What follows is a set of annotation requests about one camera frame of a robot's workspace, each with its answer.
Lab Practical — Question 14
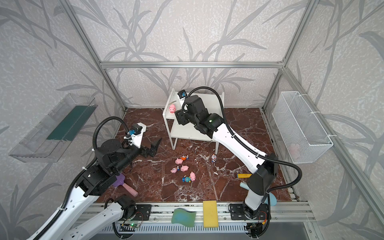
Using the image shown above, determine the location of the pink pig toy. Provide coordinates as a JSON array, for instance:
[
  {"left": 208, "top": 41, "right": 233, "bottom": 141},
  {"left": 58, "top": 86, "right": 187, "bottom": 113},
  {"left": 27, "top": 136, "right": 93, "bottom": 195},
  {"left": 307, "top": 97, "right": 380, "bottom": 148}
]
[
  {"left": 190, "top": 172, "right": 196, "bottom": 182},
  {"left": 169, "top": 104, "right": 176, "bottom": 114},
  {"left": 180, "top": 166, "right": 189, "bottom": 172},
  {"left": 175, "top": 159, "right": 183, "bottom": 165}
]

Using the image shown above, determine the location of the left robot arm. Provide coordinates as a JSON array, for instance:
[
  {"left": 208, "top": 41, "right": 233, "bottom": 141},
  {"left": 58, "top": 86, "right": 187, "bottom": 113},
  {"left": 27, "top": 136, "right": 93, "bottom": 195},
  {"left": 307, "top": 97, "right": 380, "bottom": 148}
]
[{"left": 30, "top": 116, "right": 162, "bottom": 240}]

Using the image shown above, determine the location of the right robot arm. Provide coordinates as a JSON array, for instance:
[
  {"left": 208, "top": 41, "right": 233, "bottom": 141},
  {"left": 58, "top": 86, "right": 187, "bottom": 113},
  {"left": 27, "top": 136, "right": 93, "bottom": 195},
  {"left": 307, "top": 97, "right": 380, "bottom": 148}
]
[{"left": 175, "top": 86, "right": 303, "bottom": 219}]

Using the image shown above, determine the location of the teal blue Doraemon figure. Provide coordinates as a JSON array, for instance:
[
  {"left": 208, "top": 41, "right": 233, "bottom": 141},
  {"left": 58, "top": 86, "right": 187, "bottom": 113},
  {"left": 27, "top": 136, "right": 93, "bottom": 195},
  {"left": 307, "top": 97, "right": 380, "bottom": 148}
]
[{"left": 182, "top": 176, "right": 192, "bottom": 183}]

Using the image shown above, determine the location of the green blue sponge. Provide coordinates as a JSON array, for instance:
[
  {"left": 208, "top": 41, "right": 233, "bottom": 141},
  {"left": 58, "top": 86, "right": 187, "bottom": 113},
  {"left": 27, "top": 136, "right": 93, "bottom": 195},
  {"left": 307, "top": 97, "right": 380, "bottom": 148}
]
[{"left": 171, "top": 208, "right": 197, "bottom": 228}]

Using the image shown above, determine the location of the green circuit board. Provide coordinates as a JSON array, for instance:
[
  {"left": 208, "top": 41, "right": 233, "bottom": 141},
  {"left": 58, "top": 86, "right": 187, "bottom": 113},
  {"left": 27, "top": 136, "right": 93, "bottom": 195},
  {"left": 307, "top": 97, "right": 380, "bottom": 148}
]
[{"left": 121, "top": 223, "right": 142, "bottom": 232}]

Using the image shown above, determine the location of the yellow toy spatula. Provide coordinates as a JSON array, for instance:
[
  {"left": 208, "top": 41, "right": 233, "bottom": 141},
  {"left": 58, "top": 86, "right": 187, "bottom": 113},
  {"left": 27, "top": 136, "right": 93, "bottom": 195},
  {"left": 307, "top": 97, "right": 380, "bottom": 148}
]
[{"left": 237, "top": 174, "right": 252, "bottom": 179}]

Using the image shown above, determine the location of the yellow sponge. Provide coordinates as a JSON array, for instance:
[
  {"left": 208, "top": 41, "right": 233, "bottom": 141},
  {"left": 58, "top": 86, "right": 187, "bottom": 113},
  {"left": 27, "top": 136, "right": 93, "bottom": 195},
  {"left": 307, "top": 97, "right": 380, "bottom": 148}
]
[{"left": 203, "top": 201, "right": 219, "bottom": 228}]

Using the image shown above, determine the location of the pink object in basket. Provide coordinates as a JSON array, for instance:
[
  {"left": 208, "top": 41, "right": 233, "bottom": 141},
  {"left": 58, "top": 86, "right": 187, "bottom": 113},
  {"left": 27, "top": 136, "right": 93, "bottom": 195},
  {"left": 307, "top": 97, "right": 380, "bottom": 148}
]
[{"left": 288, "top": 144, "right": 301, "bottom": 161}]

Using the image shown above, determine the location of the teal toy utensil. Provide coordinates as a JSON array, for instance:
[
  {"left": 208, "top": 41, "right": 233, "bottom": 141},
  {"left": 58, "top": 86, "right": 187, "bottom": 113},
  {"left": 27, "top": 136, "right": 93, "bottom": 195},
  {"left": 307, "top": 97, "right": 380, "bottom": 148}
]
[{"left": 240, "top": 182, "right": 277, "bottom": 206}]

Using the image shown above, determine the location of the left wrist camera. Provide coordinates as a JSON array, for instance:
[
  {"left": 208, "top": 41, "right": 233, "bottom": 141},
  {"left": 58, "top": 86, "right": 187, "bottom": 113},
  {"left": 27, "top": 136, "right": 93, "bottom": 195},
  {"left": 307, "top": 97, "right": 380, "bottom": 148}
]
[{"left": 124, "top": 123, "right": 147, "bottom": 149}]

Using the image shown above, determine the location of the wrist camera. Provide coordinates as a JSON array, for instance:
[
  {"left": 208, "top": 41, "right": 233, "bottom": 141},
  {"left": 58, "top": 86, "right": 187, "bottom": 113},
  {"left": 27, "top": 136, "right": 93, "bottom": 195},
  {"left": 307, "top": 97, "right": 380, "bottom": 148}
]
[
  {"left": 178, "top": 90, "right": 188, "bottom": 101},
  {"left": 124, "top": 123, "right": 147, "bottom": 149}
]

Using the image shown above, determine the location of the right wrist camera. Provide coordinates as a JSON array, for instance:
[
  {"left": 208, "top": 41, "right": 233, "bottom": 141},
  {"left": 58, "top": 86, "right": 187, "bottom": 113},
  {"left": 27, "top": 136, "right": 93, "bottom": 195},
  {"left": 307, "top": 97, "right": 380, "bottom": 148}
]
[{"left": 178, "top": 90, "right": 188, "bottom": 101}]

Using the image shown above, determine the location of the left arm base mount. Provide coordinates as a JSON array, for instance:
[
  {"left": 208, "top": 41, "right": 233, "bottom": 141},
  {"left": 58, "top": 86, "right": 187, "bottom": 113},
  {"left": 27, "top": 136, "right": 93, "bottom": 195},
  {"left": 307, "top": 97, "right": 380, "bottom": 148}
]
[{"left": 114, "top": 195, "right": 152, "bottom": 221}]

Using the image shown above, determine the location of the clear plastic wall bin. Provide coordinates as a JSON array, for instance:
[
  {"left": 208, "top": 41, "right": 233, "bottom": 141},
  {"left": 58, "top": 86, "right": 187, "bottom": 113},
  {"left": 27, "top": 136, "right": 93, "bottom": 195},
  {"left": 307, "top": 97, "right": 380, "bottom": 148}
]
[{"left": 9, "top": 94, "right": 98, "bottom": 163}]

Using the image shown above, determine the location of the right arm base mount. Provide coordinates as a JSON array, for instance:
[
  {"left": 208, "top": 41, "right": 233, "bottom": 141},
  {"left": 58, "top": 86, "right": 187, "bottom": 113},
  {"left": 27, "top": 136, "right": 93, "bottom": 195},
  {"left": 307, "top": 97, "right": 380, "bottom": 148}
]
[{"left": 228, "top": 203, "right": 271, "bottom": 221}]

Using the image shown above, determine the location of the white wire mesh basket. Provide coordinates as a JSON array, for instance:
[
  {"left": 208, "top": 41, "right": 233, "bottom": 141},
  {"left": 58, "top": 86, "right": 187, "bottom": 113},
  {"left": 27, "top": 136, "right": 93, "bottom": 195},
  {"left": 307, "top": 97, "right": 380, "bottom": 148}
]
[{"left": 272, "top": 91, "right": 334, "bottom": 164}]

